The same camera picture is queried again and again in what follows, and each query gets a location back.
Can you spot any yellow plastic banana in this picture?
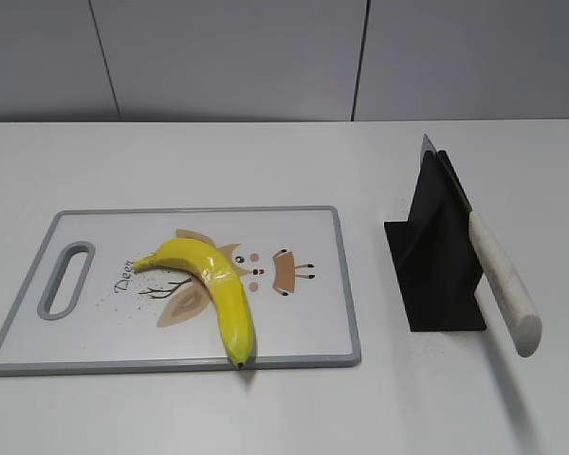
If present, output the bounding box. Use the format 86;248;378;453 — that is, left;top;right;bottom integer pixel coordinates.
132;238;255;369

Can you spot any white-handled kitchen knife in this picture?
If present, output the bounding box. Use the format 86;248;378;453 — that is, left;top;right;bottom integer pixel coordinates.
420;135;542;357

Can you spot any white grey-rimmed cutting board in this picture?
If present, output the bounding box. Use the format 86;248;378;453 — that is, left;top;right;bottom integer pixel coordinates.
0;206;361;376

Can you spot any black knife stand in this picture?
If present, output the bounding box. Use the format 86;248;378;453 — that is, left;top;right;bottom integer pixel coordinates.
384;151;486;332

